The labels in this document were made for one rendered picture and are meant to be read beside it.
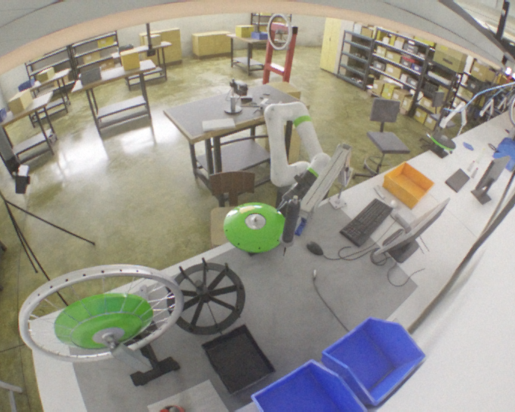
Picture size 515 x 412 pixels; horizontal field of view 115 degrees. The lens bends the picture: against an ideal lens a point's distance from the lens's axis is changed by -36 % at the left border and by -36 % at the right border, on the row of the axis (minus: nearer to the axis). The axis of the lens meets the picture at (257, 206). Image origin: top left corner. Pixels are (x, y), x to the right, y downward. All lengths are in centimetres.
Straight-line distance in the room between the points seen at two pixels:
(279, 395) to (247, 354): 38
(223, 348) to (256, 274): 40
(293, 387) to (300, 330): 43
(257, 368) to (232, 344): 15
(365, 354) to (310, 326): 39
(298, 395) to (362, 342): 27
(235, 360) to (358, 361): 51
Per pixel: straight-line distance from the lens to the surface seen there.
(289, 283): 127
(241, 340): 115
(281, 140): 158
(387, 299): 140
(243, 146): 325
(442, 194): 230
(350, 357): 88
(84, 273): 60
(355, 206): 171
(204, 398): 113
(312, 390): 83
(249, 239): 119
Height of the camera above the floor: 204
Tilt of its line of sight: 46 degrees down
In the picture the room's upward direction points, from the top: 3 degrees clockwise
